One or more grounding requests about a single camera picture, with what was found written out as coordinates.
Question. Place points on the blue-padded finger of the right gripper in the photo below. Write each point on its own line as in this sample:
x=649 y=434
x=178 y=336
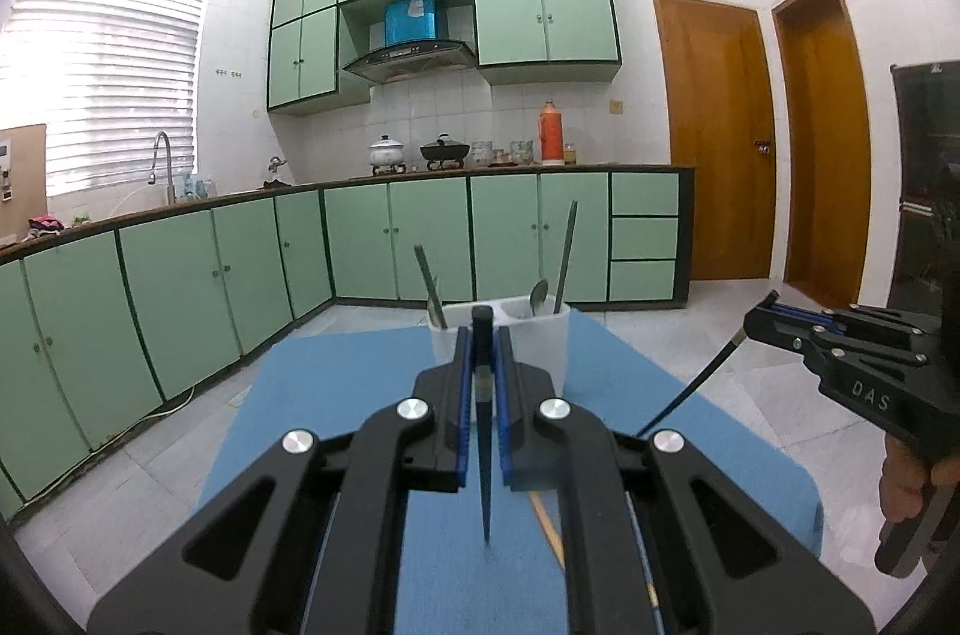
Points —
x=785 y=326

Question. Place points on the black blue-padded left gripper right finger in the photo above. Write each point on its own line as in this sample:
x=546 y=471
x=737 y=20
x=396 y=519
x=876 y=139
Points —
x=657 y=539

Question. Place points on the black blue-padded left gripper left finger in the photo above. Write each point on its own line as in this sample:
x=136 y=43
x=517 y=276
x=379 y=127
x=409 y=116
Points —
x=307 y=539

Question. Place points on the black chopstick with silver band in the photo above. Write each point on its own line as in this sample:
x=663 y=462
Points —
x=693 y=386

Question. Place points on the light wooden chopstick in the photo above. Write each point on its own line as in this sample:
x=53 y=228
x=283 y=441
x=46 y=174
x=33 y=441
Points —
x=553 y=536

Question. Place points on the dark grey chopstick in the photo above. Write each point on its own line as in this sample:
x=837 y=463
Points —
x=566 y=255

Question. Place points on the small steel spoon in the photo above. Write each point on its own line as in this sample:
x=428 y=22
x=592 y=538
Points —
x=538 y=295

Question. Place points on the black chopstick with gold band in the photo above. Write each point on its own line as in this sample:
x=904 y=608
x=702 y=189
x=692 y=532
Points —
x=482 y=368

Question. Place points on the green lower kitchen cabinets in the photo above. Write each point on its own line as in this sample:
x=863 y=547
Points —
x=105 y=324

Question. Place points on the person's hand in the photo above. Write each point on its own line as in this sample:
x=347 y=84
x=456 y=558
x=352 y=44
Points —
x=903 y=478

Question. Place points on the blue table mat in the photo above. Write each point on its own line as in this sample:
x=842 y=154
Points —
x=462 y=573

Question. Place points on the brown wooden door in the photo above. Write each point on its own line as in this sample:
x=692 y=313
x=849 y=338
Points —
x=829 y=150
x=718 y=91

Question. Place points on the white double utensil holder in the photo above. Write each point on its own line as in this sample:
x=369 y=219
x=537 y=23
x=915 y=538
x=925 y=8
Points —
x=538 y=337

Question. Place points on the dark glass cabinet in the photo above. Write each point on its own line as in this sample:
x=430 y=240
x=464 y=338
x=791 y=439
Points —
x=927 y=106

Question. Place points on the orange thermos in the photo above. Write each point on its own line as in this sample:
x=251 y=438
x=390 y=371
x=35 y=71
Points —
x=552 y=145

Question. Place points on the steel sink faucet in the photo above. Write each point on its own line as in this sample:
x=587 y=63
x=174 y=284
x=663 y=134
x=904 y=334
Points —
x=161 y=166

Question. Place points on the black wok pot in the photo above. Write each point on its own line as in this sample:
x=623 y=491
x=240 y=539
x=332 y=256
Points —
x=445 y=153

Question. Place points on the white cooking pot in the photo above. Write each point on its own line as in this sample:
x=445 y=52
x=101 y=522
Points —
x=387 y=156

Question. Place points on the black range hood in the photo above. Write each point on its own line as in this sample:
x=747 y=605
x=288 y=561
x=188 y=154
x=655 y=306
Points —
x=411 y=59

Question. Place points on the blue box above hood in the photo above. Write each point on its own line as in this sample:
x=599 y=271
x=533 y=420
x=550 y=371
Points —
x=414 y=21

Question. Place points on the window blinds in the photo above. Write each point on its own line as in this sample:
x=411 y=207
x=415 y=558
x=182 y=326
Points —
x=103 y=76

